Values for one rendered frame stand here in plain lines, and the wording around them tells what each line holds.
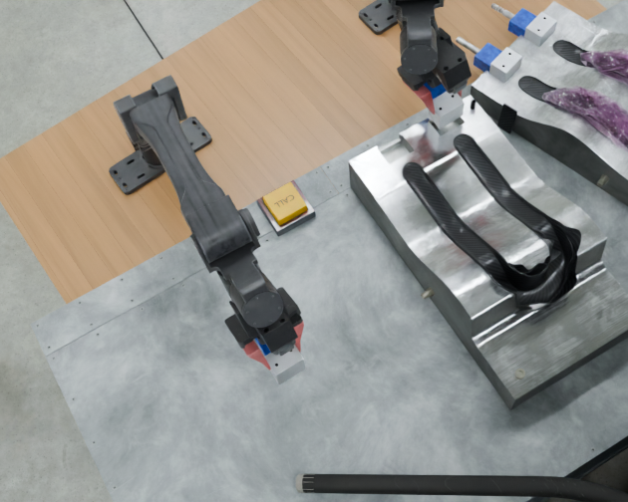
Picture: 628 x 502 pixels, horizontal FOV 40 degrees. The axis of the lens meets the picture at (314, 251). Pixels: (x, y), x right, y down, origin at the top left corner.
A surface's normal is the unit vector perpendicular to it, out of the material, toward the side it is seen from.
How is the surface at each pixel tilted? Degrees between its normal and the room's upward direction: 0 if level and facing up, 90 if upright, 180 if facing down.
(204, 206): 9
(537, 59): 0
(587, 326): 0
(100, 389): 0
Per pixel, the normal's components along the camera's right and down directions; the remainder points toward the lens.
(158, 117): 0.00, -0.31
